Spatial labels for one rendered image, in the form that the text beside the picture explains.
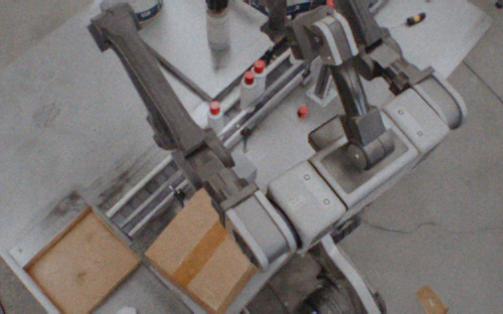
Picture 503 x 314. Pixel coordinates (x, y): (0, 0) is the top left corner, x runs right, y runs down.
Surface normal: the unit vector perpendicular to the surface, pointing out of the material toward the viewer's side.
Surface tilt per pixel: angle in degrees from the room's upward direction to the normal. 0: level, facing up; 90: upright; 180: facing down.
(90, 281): 0
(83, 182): 0
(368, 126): 44
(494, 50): 0
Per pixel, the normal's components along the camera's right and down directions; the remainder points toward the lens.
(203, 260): 0.04, -0.41
